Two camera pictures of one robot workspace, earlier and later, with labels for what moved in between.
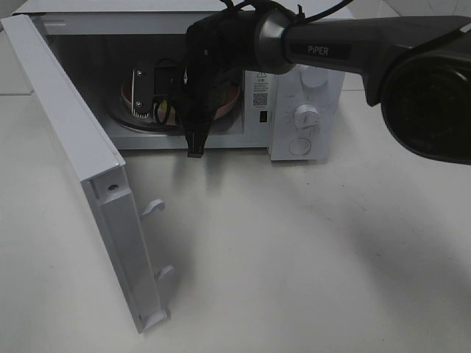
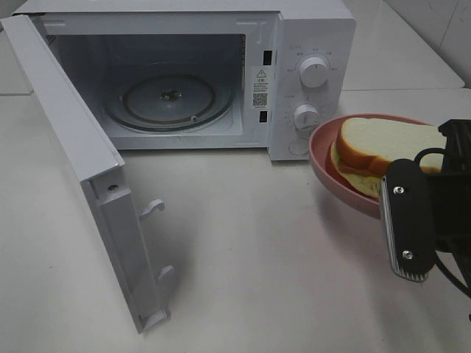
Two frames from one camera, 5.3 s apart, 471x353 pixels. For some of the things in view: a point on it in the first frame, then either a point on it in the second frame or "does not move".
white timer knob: (306, 116) does not move
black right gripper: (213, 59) to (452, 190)
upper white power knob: (313, 77) does not move
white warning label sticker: (260, 90) does not move
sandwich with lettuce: (165, 108) to (364, 146)
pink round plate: (127, 96) to (321, 138)
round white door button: (299, 146) does not move
